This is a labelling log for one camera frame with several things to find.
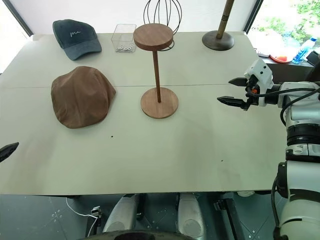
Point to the black box on windowsill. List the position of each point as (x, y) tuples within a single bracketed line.
[(314, 58)]

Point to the wooden pole on dark base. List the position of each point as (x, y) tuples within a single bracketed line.
[(218, 41)]

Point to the dark grey baseball cap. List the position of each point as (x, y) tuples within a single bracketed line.
[(73, 37)]

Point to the silver right robot leg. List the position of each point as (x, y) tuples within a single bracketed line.
[(191, 215)]

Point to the black table frame bar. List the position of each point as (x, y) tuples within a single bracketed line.
[(230, 217)]

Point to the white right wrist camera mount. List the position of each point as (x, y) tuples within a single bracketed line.
[(262, 72)]

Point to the blue plastic bottle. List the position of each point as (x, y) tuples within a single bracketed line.
[(303, 50)]

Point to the brown flat cap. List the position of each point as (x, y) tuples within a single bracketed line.
[(81, 97)]

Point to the silver left robot leg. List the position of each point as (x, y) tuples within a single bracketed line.
[(122, 212)]

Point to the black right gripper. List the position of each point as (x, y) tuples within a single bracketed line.
[(252, 82)]

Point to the dark rounded robot torso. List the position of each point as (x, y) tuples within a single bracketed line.
[(132, 235)]

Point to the orange dish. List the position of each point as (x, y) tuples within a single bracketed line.
[(281, 58)]

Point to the clear plastic box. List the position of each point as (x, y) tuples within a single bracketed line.
[(125, 35)]

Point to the silver robot leg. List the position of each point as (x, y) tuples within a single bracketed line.
[(122, 212), (191, 215)]

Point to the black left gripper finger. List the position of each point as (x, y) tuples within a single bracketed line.
[(8, 148)]

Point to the wooden round hat stand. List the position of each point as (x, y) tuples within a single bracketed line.
[(153, 37)]

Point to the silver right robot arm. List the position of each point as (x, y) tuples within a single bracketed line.
[(300, 117)]

